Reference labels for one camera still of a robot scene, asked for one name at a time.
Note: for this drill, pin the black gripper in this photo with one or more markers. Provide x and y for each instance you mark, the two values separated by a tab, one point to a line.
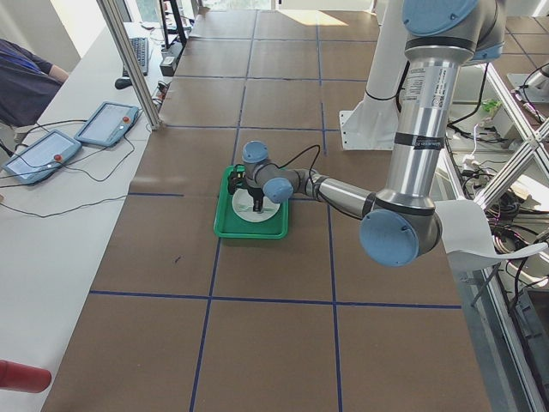
256	193

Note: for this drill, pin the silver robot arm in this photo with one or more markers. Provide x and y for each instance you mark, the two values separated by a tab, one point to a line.
399	222

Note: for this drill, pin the white round plate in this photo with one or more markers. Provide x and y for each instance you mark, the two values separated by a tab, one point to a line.
242	204

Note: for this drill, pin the green plastic tray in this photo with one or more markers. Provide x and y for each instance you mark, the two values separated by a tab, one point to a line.
228	225

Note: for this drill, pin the far blue teach pendant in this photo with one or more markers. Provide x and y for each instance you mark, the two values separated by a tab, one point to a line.
108	124

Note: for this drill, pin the blue teach pendant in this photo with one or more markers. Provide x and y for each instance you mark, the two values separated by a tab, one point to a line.
108	124
42	158

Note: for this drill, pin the black computer mouse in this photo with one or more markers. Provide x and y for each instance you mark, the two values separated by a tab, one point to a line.
122	83

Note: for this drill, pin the black keyboard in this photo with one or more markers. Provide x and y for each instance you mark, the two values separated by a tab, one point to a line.
140	48

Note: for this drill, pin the white paper sheet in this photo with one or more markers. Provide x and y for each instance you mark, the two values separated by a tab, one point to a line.
467	237

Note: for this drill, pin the near blue teach pendant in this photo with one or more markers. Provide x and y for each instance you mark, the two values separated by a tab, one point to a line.
42	158

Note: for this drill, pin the person in dark shirt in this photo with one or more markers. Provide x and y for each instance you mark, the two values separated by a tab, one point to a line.
28	84

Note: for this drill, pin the red cylinder object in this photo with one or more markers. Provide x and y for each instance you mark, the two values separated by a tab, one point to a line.
23	378

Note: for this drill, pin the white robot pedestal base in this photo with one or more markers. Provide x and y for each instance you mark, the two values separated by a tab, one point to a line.
372	124

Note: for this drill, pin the aluminium frame post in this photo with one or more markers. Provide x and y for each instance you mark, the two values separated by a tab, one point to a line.
114	22

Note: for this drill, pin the aluminium frame rack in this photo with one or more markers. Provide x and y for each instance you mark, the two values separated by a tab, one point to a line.
497	156

